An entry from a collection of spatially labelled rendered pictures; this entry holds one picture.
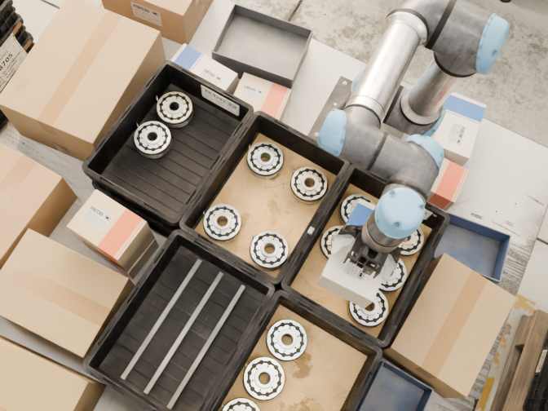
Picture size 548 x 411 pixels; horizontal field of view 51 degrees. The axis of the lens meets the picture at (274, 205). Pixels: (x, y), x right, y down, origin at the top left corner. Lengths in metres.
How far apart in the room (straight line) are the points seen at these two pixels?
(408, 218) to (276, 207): 0.69
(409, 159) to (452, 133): 0.84
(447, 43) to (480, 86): 1.70
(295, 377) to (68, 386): 0.54
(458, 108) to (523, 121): 1.10
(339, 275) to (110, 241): 0.59
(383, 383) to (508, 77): 1.84
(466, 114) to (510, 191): 0.28
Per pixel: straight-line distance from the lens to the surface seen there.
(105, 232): 1.49
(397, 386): 1.67
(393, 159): 1.00
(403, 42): 1.18
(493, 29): 1.28
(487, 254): 1.83
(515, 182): 1.95
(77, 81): 1.72
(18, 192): 1.66
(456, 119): 1.86
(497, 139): 1.99
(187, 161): 1.63
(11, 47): 2.44
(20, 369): 1.50
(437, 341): 1.55
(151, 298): 1.53
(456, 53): 1.28
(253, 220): 1.56
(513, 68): 3.09
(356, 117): 1.02
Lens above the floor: 2.32
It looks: 70 degrees down
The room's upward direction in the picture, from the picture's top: 11 degrees clockwise
